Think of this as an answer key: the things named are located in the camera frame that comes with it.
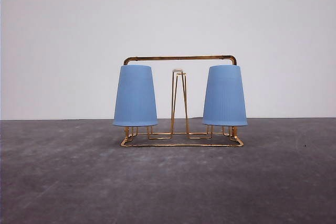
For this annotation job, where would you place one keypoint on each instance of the blue ribbed cup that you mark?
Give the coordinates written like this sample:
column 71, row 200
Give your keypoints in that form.
column 135, row 99
column 224, row 101

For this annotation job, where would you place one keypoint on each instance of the gold wire cup rack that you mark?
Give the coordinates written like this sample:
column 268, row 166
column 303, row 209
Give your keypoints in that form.
column 163, row 136

